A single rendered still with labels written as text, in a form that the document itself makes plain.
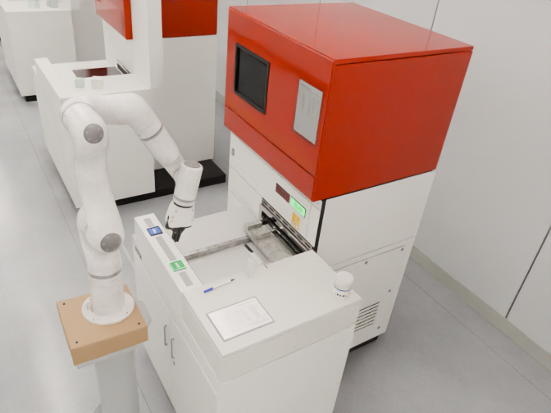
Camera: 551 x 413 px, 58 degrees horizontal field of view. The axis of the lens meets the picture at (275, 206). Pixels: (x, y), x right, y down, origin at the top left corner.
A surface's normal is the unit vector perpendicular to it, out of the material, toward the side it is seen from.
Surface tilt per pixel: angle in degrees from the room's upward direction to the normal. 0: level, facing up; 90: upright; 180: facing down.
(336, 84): 90
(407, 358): 0
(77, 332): 4
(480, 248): 90
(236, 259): 0
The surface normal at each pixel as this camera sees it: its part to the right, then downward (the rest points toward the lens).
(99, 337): 0.10, -0.86
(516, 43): -0.85, 0.22
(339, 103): 0.52, 0.51
